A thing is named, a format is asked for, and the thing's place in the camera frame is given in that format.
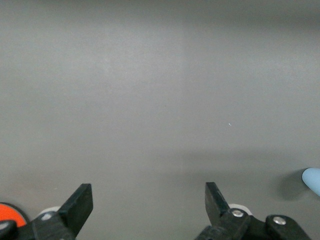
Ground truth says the orange cylindrical can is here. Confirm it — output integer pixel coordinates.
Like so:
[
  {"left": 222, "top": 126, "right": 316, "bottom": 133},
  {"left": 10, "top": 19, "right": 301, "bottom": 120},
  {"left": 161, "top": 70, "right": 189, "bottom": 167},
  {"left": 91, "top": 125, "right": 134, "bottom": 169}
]
[{"left": 0, "top": 202, "right": 27, "bottom": 228}]

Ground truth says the light blue plastic cup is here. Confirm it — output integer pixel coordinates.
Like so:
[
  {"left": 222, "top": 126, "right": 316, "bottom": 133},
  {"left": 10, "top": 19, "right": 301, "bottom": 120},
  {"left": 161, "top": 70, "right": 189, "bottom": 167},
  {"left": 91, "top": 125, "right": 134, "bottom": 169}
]
[{"left": 301, "top": 167, "right": 320, "bottom": 197}]

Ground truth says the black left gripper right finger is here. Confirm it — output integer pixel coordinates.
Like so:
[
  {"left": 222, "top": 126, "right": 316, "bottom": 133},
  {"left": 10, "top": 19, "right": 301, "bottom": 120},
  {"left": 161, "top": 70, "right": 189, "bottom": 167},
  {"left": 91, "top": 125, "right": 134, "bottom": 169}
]
[{"left": 194, "top": 181, "right": 251, "bottom": 240}]

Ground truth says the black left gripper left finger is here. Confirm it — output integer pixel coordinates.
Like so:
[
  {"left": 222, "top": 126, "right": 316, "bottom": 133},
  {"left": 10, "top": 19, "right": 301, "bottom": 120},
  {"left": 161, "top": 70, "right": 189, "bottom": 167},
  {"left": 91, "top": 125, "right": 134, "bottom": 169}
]
[{"left": 31, "top": 183, "right": 94, "bottom": 240}]

